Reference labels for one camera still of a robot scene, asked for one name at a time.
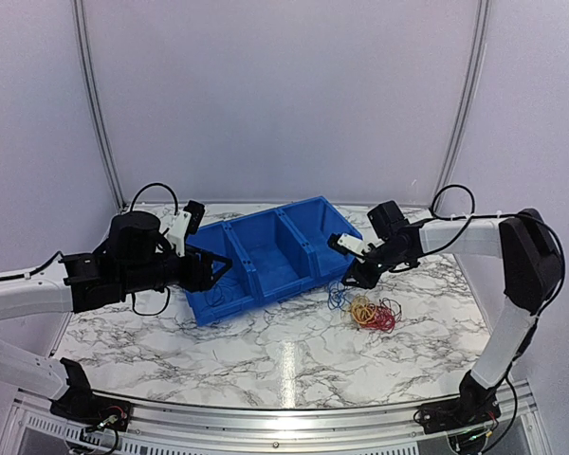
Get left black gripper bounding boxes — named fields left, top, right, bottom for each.
left=119, top=244, right=232, bottom=296

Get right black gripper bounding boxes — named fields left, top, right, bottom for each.
left=341, top=241, right=410, bottom=290

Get blue wire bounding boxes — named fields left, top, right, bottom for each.
left=203, top=279, right=350, bottom=312

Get red wire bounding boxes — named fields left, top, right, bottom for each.
left=359, top=298, right=404, bottom=333

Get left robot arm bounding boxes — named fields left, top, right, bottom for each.
left=0, top=209, right=232, bottom=422

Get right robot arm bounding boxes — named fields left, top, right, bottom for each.
left=328, top=201, right=565, bottom=425

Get blue three-compartment plastic bin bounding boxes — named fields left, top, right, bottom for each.
left=186, top=196, right=361, bottom=326

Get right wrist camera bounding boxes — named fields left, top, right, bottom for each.
left=327, top=233, right=376, bottom=264

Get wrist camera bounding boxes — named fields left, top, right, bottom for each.
left=164, top=200, right=205, bottom=257
left=327, top=233, right=376, bottom=264

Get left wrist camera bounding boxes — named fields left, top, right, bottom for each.
left=164, top=200, right=205, bottom=257

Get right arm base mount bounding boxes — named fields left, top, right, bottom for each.
left=413, top=398, right=501, bottom=434

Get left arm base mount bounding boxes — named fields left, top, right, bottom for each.
left=50, top=393, right=132, bottom=431

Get aluminium front rail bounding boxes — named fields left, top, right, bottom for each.
left=0, top=382, right=552, bottom=454

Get left aluminium frame post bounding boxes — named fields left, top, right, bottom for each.
left=71, top=0, right=126, bottom=210

